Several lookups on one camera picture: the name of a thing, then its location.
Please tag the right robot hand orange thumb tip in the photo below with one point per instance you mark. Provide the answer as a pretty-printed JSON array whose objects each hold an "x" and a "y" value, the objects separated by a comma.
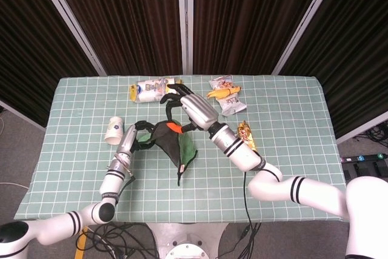
[{"x": 200, "y": 110}]

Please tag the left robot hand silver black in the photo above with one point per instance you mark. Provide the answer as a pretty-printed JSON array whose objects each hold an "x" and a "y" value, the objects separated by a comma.
[{"x": 128, "y": 139}]

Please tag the black and green cloth pouch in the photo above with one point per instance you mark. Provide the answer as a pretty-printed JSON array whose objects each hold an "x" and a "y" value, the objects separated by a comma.
[{"x": 186, "y": 150}]

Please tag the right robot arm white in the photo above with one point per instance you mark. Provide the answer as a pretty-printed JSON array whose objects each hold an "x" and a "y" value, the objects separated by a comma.
[{"x": 242, "y": 153}]

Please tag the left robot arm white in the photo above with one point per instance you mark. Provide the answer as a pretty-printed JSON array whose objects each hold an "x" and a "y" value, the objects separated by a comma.
[{"x": 112, "y": 183}]

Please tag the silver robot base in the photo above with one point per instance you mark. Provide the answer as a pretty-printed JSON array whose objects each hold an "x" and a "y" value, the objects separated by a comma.
[{"x": 185, "y": 237}]

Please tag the white paper cup blue flower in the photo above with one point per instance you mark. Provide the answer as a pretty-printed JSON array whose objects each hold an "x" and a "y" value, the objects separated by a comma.
[{"x": 115, "y": 131}]

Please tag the yellow snack packet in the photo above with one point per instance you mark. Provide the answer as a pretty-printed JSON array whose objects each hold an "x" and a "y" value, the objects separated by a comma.
[{"x": 222, "y": 92}]

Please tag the gold biscuit pack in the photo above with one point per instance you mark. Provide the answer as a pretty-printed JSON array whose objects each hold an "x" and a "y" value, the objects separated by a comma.
[{"x": 246, "y": 133}]

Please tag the white yellow snack bag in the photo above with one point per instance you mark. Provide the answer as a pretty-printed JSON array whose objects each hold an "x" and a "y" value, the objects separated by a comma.
[{"x": 148, "y": 90}]

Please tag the green checked tablecloth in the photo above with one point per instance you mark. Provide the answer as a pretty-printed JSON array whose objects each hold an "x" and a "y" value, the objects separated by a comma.
[{"x": 75, "y": 104}]

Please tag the yellow floor tape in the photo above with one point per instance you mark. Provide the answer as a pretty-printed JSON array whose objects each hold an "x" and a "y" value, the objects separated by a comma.
[{"x": 81, "y": 244}]

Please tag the black power strip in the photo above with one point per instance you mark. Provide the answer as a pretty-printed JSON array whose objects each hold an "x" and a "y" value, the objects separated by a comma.
[{"x": 363, "y": 162}]

